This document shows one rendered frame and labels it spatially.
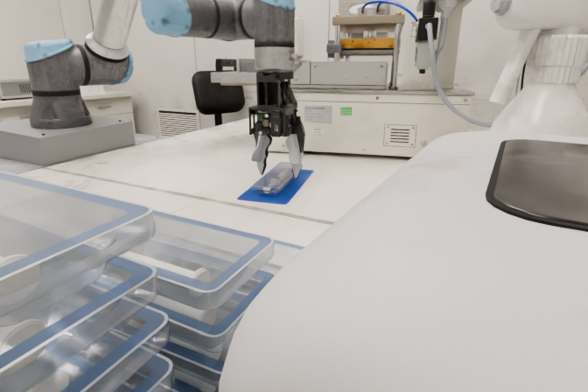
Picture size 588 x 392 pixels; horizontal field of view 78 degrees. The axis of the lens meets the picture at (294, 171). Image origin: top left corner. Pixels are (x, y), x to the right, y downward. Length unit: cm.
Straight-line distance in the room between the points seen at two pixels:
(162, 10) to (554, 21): 52
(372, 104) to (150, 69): 295
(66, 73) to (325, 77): 70
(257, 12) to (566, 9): 50
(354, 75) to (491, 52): 166
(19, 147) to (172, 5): 66
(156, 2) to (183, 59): 277
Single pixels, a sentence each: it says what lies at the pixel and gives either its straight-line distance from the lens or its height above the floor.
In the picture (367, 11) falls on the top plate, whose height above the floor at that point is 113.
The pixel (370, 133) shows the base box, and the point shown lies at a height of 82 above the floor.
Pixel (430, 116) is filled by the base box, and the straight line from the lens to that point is 97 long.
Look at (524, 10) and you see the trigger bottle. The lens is 28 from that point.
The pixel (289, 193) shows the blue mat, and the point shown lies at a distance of 71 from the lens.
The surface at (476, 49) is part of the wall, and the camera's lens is 256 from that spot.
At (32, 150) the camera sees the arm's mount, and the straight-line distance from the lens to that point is 112.
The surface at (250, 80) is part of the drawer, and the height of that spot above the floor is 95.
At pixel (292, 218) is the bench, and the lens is 60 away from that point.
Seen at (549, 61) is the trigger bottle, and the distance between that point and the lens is 29.
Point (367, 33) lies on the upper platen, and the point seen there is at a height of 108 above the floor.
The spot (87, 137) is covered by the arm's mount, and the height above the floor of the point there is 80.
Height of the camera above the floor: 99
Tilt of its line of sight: 17 degrees down
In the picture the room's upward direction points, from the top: straight up
